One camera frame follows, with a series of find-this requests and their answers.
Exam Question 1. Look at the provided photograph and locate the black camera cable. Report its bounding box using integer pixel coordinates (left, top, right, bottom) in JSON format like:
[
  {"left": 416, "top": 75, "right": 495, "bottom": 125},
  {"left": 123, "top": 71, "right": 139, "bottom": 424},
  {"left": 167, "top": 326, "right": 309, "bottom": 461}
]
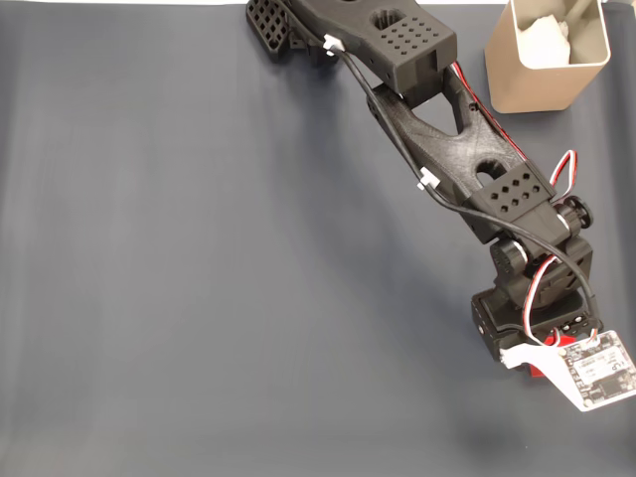
[{"left": 322, "top": 37, "right": 601, "bottom": 345}]

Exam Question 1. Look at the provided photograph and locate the white crumpled tissue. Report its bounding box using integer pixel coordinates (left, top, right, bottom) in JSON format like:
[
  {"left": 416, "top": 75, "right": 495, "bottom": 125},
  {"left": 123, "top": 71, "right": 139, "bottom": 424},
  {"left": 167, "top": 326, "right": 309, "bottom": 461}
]
[{"left": 516, "top": 13, "right": 573, "bottom": 70}]

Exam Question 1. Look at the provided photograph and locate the red cube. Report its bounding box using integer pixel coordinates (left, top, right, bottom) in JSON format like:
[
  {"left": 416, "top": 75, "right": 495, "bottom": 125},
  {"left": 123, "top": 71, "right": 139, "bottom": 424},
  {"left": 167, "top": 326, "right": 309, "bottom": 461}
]
[{"left": 528, "top": 333, "right": 573, "bottom": 380}]

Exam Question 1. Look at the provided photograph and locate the camera board on white mount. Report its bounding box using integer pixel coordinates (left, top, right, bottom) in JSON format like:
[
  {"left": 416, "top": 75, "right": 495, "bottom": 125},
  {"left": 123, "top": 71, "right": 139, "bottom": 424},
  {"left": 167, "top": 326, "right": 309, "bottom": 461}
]
[{"left": 500, "top": 330, "right": 636, "bottom": 413}]

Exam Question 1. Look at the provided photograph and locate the grey table mat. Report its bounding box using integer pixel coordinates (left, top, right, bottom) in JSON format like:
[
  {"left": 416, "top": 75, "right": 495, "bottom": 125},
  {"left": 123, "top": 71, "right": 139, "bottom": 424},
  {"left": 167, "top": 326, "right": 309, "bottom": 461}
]
[{"left": 0, "top": 3, "right": 636, "bottom": 477}]

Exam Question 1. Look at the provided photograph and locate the red white servo cable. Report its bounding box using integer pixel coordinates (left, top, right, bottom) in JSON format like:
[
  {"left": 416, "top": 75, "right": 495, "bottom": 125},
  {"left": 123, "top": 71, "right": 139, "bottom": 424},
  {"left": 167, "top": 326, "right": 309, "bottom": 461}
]
[
  {"left": 523, "top": 255, "right": 561, "bottom": 348},
  {"left": 449, "top": 62, "right": 580, "bottom": 201}
]

